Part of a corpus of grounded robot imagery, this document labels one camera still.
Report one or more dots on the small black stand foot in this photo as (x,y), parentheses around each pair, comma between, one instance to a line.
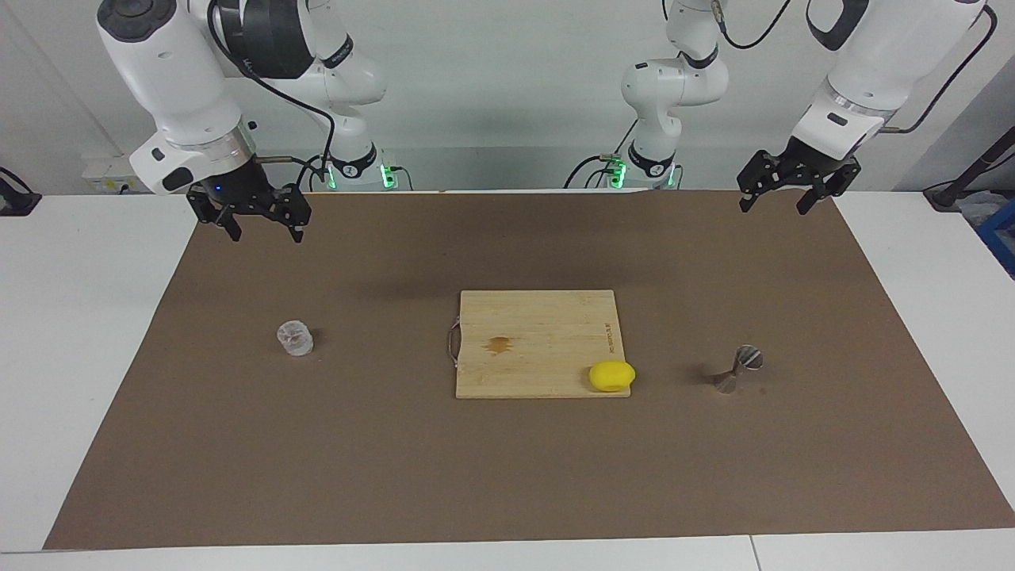
(16,202)

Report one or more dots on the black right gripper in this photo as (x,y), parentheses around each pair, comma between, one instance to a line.
(238,186)

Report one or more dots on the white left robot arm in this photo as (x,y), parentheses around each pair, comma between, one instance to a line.
(880,63)

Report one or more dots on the black tripod stand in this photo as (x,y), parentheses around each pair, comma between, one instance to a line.
(947,194)

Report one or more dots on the white wall power strip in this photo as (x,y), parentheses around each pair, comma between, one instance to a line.
(107,173)

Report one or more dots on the steel double jigger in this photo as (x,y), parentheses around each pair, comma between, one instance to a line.
(749,358)

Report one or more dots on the small clear glass cup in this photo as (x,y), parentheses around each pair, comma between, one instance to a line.
(295,339)

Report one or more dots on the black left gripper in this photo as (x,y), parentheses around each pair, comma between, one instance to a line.
(817,168)

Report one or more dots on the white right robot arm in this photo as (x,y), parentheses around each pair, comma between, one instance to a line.
(166,71)

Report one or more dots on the bamboo cutting board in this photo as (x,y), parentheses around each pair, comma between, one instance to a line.
(547,333)

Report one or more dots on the brown table mat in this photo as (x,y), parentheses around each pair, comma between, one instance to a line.
(317,460)

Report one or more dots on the yellow lemon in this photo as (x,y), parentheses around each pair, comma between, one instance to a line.
(610,376)

